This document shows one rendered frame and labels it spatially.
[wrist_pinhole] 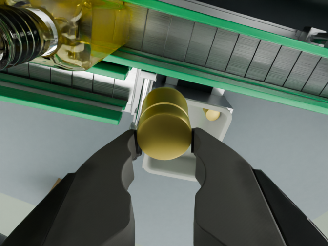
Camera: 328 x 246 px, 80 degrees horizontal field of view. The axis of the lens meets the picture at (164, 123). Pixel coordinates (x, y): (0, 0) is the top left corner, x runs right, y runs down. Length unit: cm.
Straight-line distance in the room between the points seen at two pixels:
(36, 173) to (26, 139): 13
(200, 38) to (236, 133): 33
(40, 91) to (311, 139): 69
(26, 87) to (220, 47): 34
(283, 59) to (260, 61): 4
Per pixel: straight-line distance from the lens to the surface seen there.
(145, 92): 29
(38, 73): 43
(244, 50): 38
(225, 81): 31
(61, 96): 38
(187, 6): 36
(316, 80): 46
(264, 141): 65
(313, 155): 76
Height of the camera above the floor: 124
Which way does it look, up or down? 61 degrees down
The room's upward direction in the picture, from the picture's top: 179 degrees counter-clockwise
